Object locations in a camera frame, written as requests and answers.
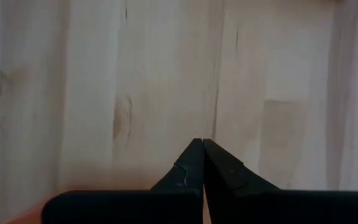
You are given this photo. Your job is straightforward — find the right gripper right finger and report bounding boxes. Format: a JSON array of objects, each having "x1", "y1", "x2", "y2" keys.
[{"x1": 202, "y1": 138, "x2": 358, "y2": 224}]

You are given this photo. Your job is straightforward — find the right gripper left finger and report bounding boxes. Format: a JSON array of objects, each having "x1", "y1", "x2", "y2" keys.
[{"x1": 41, "y1": 138, "x2": 205, "y2": 224}]

